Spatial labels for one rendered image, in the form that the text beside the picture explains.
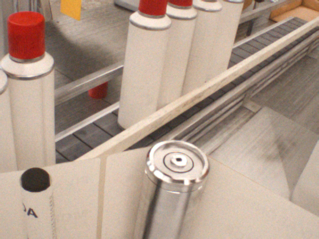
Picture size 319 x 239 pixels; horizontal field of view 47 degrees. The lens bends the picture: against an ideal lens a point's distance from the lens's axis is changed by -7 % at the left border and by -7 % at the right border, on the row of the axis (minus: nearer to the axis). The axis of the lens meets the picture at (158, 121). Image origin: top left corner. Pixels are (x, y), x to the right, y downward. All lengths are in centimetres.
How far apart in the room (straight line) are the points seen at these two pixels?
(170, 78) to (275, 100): 32
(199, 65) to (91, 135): 19
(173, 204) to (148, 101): 30
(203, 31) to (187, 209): 37
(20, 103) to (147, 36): 18
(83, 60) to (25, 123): 45
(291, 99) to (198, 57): 31
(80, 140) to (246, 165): 23
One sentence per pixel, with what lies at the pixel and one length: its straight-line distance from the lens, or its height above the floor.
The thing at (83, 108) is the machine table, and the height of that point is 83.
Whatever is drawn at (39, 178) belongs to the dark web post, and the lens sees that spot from 21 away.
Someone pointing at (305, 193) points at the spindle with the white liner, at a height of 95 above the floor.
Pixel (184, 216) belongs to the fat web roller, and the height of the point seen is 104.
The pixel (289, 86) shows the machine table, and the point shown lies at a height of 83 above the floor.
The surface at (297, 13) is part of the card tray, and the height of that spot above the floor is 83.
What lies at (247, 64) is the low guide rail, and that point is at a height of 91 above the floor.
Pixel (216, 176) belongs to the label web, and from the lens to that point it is 25.
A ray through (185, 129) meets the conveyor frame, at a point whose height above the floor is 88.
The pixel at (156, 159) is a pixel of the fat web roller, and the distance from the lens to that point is 23.
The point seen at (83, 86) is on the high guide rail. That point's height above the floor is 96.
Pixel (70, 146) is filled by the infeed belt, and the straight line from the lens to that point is 51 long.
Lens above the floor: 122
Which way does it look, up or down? 36 degrees down
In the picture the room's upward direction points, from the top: 10 degrees clockwise
